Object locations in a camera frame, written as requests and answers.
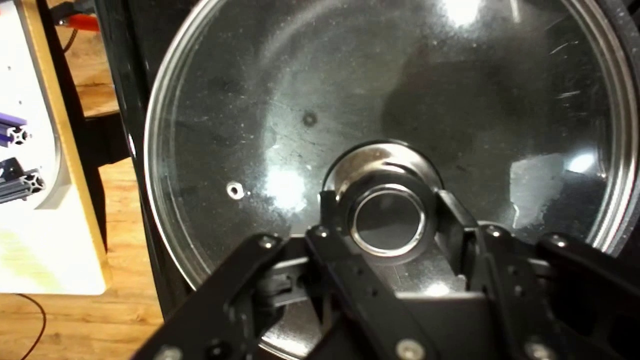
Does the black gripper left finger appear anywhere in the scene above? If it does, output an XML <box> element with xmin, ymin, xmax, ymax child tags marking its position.
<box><xmin>131</xmin><ymin>189</ymin><xmax>435</xmax><ymax>360</ymax></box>

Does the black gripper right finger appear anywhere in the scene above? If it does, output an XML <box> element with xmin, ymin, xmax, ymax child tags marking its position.
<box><xmin>435</xmin><ymin>190</ymin><xmax>640</xmax><ymax>360</ymax></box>

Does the round glass lid with knob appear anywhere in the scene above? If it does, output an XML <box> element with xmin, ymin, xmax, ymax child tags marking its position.
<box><xmin>141</xmin><ymin>0</ymin><xmax>640</xmax><ymax>360</ymax></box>

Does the black frying pan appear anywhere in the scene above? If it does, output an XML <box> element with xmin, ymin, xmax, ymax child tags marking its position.
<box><xmin>596</xmin><ymin>0</ymin><xmax>640</xmax><ymax>256</ymax></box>

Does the white table with wood edge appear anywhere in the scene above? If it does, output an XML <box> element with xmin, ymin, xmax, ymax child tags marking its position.
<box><xmin>0</xmin><ymin>0</ymin><xmax>112</xmax><ymax>298</ymax></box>

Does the short aluminium extrusion profile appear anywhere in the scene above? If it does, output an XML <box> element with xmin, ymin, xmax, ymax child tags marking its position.
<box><xmin>0</xmin><ymin>159</ymin><xmax>48</xmax><ymax>207</ymax></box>
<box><xmin>0</xmin><ymin>110</ymin><xmax>29</xmax><ymax>149</ymax></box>

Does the red tool handle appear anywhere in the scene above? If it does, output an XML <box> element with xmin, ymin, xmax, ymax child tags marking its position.
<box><xmin>64</xmin><ymin>9</ymin><xmax>101</xmax><ymax>35</ymax></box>

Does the white round base plate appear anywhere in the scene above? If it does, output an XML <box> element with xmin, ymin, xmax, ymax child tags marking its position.
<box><xmin>0</xmin><ymin>0</ymin><xmax>72</xmax><ymax>212</ymax></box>

